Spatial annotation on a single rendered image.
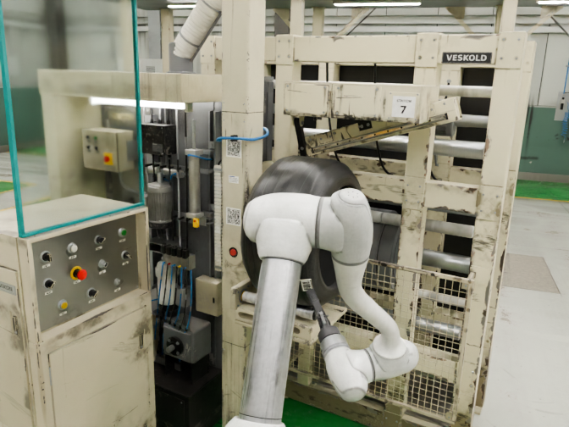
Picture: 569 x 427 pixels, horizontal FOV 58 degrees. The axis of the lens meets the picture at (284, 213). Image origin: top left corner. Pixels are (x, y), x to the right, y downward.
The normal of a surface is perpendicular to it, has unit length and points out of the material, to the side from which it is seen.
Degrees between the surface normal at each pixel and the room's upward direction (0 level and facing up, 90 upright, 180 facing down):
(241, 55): 90
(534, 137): 90
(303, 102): 90
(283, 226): 65
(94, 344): 90
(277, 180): 40
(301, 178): 34
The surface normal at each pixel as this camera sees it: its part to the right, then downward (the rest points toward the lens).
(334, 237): -0.04, 0.52
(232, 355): -0.49, 0.21
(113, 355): 0.87, 0.15
